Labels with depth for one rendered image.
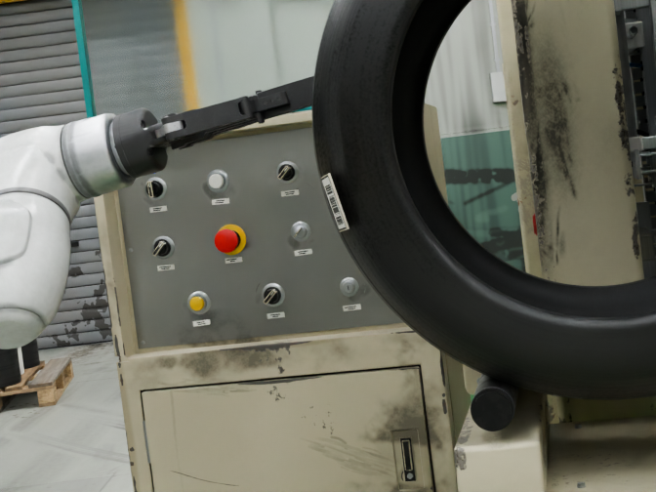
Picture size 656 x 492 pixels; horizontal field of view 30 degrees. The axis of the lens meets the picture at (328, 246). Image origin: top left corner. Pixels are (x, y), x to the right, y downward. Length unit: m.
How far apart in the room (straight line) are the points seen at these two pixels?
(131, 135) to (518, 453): 0.55
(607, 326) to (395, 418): 0.82
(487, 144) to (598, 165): 8.96
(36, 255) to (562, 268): 0.68
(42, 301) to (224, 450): 0.82
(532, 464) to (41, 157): 0.63
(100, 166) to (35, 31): 9.60
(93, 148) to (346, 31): 0.33
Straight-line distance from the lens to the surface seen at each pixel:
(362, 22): 1.24
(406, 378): 1.98
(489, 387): 1.28
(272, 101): 1.36
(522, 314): 1.22
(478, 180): 10.55
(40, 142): 1.43
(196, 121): 1.35
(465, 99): 10.63
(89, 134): 1.40
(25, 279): 1.30
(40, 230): 1.34
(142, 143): 1.38
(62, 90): 10.91
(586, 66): 1.61
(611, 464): 1.41
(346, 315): 2.03
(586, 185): 1.61
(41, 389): 7.71
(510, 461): 1.28
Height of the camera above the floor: 1.15
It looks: 3 degrees down
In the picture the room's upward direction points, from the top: 7 degrees counter-clockwise
